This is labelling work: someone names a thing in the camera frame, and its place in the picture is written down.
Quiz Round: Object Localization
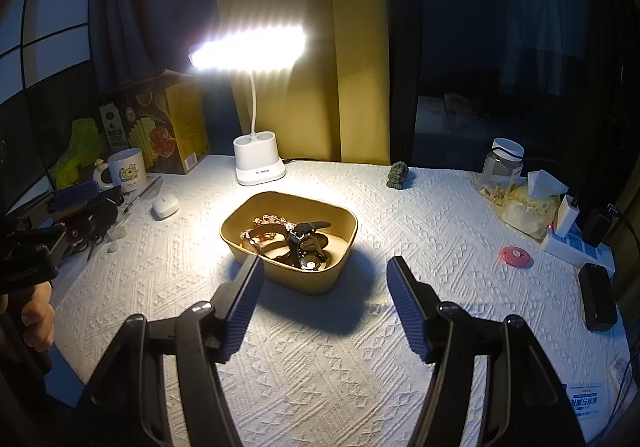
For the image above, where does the blue curtain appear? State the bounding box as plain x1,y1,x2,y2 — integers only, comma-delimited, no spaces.
90,0,221,95

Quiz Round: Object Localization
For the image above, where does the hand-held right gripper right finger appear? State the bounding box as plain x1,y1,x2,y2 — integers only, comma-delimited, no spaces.
386,255,586,447

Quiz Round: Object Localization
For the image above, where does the dark wristwatch with round face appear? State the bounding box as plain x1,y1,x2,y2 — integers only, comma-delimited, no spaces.
280,237,331,273

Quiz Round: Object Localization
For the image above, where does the white earbuds case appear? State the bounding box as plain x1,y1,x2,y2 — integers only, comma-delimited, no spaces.
151,196,180,220

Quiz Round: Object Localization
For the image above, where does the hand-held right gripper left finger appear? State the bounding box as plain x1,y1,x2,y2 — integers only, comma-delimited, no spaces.
82,254,266,447

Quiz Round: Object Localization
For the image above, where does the yellow curtain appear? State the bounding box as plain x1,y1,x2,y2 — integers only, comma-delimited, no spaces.
214,0,391,165

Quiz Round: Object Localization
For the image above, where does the clear jar with white lid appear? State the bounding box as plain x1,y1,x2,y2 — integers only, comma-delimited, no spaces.
479,138,525,206

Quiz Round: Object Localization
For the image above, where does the black wristwatch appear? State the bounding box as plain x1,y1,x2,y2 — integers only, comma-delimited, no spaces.
285,220,332,253

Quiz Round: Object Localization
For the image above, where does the white and blue packet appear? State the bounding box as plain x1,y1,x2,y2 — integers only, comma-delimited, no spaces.
560,379,620,434

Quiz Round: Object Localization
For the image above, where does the pink round case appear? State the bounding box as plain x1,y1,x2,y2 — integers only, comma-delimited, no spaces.
500,246,534,269

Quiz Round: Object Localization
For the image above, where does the pink bead bracelet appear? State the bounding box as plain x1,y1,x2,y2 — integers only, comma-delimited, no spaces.
249,213,287,229

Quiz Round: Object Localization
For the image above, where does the small stone figurine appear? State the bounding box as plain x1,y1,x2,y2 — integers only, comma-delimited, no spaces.
387,160,412,190

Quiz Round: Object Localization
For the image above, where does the dark window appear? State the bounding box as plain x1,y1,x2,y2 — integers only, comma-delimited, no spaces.
390,0,626,173

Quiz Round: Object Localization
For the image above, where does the rose gold wristwatch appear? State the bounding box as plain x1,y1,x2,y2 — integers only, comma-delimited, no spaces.
241,226,286,255

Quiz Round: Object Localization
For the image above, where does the ballpoint pen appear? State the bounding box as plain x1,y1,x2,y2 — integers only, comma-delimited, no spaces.
122,180,162,214

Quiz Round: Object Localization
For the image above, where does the white desk lamp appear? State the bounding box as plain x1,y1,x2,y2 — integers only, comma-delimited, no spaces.
189,24,307,186

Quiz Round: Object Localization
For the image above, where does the white charger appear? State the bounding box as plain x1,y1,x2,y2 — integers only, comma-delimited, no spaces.
555,194,581,238

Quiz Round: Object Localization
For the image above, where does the person's left hand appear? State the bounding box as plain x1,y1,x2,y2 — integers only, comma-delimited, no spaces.
0,279,56,352

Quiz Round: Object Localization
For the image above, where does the cracker box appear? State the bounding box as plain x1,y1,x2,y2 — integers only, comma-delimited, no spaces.
97,70,211,175

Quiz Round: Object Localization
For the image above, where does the white textured tablecloth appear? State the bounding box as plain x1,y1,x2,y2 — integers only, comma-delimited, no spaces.
50,154,632,447

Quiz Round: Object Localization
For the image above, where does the black plug adapter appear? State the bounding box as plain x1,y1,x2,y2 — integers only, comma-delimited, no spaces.
585,207,615,248

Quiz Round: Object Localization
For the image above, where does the tissue pack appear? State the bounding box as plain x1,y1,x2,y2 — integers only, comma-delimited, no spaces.
500,170,569,233

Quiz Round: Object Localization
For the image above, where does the white cartoon mug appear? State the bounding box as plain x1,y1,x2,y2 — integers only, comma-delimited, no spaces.
95,148,147,191

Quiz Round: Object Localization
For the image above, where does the black rectangular box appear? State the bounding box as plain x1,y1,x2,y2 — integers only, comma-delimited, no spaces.
579,263,619,332

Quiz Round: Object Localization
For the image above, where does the white power strip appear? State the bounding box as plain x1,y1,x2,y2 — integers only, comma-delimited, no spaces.
542,224,616,274

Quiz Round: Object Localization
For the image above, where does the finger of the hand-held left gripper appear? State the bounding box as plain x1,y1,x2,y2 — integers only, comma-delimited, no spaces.
47,180,101,214
70,186,125,234

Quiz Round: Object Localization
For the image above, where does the green plastic bag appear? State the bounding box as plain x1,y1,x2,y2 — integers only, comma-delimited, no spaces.
54,118,108,190

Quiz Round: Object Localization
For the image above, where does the yellow storage container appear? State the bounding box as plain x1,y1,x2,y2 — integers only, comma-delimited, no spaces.
220,191,359,296

